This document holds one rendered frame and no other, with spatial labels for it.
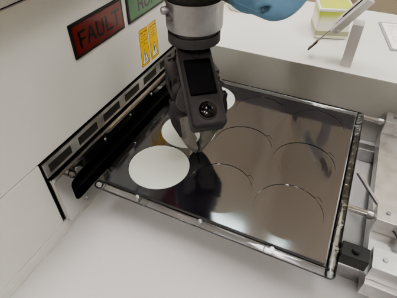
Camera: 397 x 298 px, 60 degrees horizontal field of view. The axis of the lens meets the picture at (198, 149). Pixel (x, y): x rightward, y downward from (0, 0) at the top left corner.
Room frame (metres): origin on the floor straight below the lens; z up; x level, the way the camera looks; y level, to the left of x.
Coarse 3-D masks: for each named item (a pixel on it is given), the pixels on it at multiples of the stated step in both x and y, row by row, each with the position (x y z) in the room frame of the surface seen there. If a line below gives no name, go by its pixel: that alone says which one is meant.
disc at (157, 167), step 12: (144, 156) 0.42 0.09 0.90; (156, 156) 0.42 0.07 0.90; (168, 156) 0.42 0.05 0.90; (180, 156) 0.42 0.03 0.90; (132, 168) 0.39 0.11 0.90; (144, 168) 0.39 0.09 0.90; (156, 168) 0.39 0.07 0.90; (168, 168) 0.39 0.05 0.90; (180, 168) 0.39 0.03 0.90; (144, 180) 0.36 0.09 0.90; (156, 180) 0.36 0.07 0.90; (168, 180) 0.36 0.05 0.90; (180, 180) 0.36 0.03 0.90
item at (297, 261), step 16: (112, 192) 0.34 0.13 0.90; (128, 192) 0.34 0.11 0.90; (160, 208) 0.31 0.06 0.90; (192, 224) 0.28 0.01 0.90; (208, 224) 0.28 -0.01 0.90; (240, 240) 0.25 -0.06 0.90; (256, 240) 0.25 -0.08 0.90; (272, 256) 0.23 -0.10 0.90; (288, 256) 0.23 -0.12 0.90; (320, 272) 0.21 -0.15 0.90
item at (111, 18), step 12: (108, 12) 0.50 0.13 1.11; (120, 12) 0.53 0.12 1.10; (84, 24) 0.45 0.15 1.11; (96, 24) 0.47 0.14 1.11; (108, 24) 0.50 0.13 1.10; (120, 24) 0.52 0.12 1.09; (84, 36) 0.45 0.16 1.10; (96, 36) 0.47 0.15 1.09; (108, 36) 0.49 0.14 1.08; (84, 48) 0.44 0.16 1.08
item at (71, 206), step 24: (144, 96) 0.54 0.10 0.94; (168, 96) 0.64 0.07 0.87; (120, 120) 0.47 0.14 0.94; (144, 120) 0.55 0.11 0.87; (96, 144) 0.41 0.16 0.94; (120, 144) 0.48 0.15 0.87; (72, 168) 0.36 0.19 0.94; (72, 192) 0.34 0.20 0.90; (96, 192) 0.38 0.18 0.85; (72, 216) 0.33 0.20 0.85
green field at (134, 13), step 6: (132, 0) 0.56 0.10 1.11; (138, 0) 0.57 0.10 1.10; (144, 0) 0.59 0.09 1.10; (150, 0) 0.61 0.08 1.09; (156, 0) 0.62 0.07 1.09; (132, 6) 0.56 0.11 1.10; (138, 6) 0.57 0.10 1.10; (144, 6) 0.59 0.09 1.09; (150, 6) 0.60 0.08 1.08; (132, 12) 0.56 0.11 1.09; (138, 12) 0.57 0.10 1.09; (132, 18) 0.55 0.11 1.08
